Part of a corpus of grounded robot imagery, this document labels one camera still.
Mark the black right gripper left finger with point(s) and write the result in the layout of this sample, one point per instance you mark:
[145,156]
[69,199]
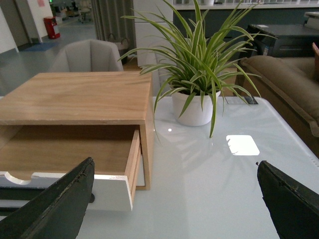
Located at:
[57,227]

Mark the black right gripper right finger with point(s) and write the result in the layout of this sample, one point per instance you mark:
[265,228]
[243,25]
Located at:
[293,207]

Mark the white front wooden drawer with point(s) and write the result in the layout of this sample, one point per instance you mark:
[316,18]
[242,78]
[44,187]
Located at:
[31,161]

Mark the wooden drawer cabinet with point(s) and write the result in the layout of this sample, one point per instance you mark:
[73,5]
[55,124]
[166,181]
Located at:
[84,98]

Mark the brown sofa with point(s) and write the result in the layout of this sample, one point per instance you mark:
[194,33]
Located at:
[291,87]

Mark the white plant pot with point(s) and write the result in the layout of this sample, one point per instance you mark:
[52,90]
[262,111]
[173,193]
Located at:
[197,113]

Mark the grey armchair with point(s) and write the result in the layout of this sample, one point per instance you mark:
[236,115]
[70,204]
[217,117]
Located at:
[88,56]

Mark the black printer box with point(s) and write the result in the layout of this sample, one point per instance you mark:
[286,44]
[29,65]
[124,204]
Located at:
[279,40]

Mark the spider plant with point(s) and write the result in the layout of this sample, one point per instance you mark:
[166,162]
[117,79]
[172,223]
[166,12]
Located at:
[193,64]

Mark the woven basket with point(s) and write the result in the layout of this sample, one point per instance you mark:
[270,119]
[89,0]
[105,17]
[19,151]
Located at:
[122,44]

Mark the red fire extinguisher box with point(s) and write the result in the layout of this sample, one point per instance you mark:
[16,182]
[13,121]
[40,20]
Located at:
[51,27]

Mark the grey curtain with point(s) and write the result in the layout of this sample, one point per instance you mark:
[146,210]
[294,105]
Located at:
[108,18]

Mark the office chair far background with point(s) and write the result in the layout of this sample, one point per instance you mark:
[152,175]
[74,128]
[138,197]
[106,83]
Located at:
[84,14]

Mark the dark counter cabinet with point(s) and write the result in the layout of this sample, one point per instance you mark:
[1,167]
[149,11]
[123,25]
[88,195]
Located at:
[264,16]

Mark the white cabinet column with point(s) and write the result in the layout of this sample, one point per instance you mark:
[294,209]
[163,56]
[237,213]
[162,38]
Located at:
[145,33]

